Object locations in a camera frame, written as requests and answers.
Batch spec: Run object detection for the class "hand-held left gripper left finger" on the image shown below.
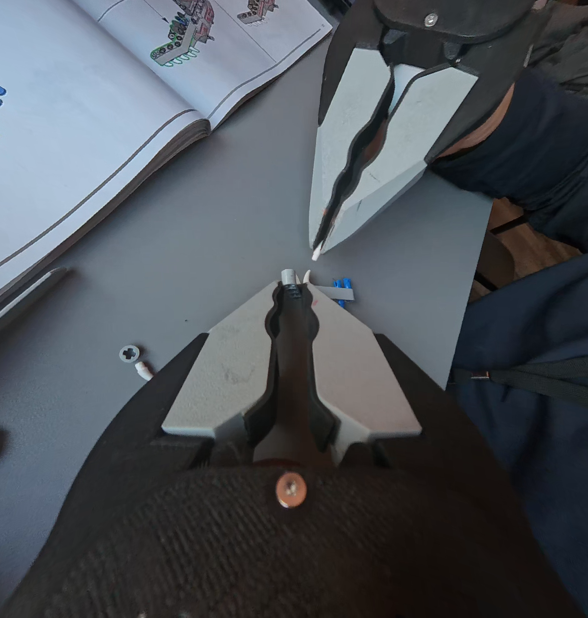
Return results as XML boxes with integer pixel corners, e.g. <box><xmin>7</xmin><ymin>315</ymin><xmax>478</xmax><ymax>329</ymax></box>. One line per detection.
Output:
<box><xmin>163</xmin><ymin>281</ymin><xmax>283</xmax><ymax>446</ymax></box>

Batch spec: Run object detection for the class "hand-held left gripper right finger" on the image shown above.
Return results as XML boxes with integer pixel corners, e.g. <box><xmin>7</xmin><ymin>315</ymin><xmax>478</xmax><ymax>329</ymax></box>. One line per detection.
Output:
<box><xmin>305</xmin><ymin>284</ymin><xmax>423</xmax><ymax>465</ymax></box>

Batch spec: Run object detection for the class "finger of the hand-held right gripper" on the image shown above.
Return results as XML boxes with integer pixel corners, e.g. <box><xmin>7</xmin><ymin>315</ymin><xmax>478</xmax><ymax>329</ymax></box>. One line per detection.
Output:
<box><xmin>309</xmin><ymin>47</ymin><xmax>395</xmax><ymax>254</ymax></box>
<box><xmin>322</xmin><ymin>64</ymin><xmax>481</xmax><ymax>255</ymax></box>

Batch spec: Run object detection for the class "grey bent lego beam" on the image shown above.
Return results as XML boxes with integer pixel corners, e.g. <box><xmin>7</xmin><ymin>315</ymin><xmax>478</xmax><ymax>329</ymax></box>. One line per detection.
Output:
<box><xmin>280</xmin><ymin>268</ymin><xmax>356</xmax><ymax>310</ymax></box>

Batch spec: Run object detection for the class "person's right forearm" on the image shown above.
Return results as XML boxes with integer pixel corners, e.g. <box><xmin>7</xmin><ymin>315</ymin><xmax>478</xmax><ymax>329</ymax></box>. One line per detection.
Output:
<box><xmin>429</xmin><ymin>68</ymin><xmax>588</xmax><ymax>253</ymax></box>

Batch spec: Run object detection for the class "open lego instruction booklet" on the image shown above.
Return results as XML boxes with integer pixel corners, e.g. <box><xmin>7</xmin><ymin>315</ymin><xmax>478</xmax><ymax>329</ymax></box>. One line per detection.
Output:
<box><xmin>0</xmin><ymin>0</ymin><xmax>334</xmax><ymax>311</ymax></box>

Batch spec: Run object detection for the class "person's torso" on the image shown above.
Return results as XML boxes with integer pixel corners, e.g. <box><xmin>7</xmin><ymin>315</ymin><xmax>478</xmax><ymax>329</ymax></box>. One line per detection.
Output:
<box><xmin>447</xmin><ymin>246</ymin><xmax>588</xmax><ymax>618</ymax></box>

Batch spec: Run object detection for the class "black webbing strap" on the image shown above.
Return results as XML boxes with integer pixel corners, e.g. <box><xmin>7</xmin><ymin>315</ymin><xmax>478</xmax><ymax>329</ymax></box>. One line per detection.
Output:
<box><xmin>451</xmin><ymin>360</ymin><xmax>588</xmax><ymax>412</ymax></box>

